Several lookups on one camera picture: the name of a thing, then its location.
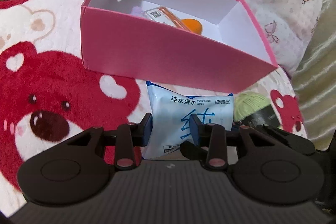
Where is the green yarn ball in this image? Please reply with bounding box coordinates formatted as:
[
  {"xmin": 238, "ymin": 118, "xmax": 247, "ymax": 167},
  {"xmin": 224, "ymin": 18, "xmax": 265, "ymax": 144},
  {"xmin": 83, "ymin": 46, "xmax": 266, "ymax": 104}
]
[{"xmin": 234, "ymin": 92, "xmax": 281, "ymax": 127}]

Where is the pink cardboard box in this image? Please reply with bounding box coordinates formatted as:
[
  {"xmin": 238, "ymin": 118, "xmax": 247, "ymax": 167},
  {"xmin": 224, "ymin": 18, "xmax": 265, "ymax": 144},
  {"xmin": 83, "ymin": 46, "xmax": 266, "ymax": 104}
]
[{"xmin": 80, "ymin": 0, "xmax": 278, "ymax": 93}]

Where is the red bear bedsheet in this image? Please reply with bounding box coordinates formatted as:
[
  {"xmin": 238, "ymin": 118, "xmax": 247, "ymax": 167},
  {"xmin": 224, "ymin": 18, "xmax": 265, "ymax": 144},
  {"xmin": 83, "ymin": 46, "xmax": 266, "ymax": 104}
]
[{"xmin": 0, "ymin": 0, "xmax": 309, "ymax": 218}]

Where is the purple plush toy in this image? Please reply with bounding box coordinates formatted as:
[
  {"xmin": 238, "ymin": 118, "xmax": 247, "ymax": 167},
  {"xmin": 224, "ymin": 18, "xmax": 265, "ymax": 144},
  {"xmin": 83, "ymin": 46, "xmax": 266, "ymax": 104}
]
[{"xmin": 130, "ymin": 6, "xmax": 145, "ymax": 18}]

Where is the blue wet wipes pack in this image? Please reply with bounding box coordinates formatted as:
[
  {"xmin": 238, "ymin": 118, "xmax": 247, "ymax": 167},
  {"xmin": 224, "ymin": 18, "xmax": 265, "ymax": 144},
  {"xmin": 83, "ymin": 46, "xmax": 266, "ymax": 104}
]
[{"xmin": 142, "ymin": 81, "xmax": 234, "ymax": 160}]

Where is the orange ball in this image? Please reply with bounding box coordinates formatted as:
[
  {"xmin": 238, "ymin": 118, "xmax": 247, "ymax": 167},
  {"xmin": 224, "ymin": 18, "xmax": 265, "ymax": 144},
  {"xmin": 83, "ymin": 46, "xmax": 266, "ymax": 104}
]
[{"xmin": 181, "ymin": 19, "xmax": 203, "ymax": 35}]

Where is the orange dental floss box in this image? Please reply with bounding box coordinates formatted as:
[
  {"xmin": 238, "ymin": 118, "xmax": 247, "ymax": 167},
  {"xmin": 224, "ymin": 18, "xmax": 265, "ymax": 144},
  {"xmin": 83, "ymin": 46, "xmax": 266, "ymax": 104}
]
[{"xmin": 144, "ymin": 6, "xmax": 191, "ymax": 32}]

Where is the green striped curtain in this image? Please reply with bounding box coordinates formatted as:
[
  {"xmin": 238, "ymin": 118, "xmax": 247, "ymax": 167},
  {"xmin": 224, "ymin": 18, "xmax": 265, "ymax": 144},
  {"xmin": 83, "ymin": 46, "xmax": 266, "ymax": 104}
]
[{"xmin": 292, "ymin": 0, "xmax": 335, "ymax": 150}]

